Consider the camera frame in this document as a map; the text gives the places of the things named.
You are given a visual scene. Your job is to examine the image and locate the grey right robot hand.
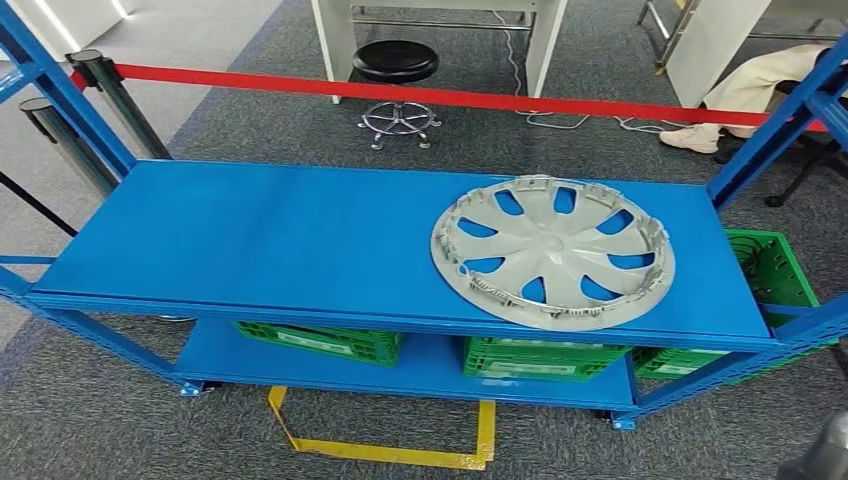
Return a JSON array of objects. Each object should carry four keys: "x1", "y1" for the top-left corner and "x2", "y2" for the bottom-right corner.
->
[{"x1": 778, "y1": 409, "x2": 848, "y2": 480}]

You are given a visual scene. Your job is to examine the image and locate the grey plastic wheel cover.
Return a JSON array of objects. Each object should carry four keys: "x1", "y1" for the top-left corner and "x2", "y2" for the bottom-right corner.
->
[{"x1": 430, "y1": 174, "x2": 677, "y2": 333}]

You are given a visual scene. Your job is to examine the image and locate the blue metal shelf rack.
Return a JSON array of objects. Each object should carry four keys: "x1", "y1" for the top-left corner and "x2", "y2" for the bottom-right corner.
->
[{"x1": 0, "y1": 0, "x2": 848, "y2": 433}]

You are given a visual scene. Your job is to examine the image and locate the tall open green plastic crate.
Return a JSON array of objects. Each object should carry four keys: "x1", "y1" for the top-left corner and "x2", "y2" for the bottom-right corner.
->
[{"x1": 629, "y1": 228, "x2": 839, "y2": 382}]

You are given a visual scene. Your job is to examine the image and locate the black office chair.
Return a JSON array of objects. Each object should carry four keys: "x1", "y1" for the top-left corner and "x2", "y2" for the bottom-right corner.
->
[{"x1": 714, "y1": 79, "x2": 848, "y2": 210}]

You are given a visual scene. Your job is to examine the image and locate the person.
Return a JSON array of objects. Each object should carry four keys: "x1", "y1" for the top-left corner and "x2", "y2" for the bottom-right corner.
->
[{"x1": 659, "y1": 42, "x2": 848, "y2": 157}]

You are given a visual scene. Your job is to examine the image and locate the white desk with metal legs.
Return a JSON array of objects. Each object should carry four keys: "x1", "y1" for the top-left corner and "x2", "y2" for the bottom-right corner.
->
[{"x1": 635, "y1": 0, "x2": 843, "y2": 109}]

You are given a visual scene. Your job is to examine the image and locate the red barrier belt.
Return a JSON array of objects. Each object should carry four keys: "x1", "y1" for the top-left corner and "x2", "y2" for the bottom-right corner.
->
[{"x1": 69, "y1": 62, "x2": 829, "y2": 134}]

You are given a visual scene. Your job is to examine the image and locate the black round stool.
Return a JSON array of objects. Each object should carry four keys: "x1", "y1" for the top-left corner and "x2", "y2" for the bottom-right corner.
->
[{"x1": 352, "y1": 39, "x2": 442, "y2": 151}]

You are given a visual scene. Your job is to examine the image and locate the black slanted pole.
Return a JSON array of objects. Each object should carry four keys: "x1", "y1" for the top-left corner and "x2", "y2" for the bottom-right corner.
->
[{"x1": 0, "y1": 170, "x2": 79, "y2": 238}]

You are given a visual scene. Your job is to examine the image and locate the white panel with light strips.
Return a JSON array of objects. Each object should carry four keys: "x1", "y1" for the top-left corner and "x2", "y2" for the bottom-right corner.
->
[{"x1": 0, "y1": 0, "x2": 137, "y2": 62}]

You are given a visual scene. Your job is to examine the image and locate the thin white cable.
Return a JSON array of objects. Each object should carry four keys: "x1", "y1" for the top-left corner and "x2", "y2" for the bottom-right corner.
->
[{"x1": 493, "y1": 9, "x2": 694, "y2": 135}]

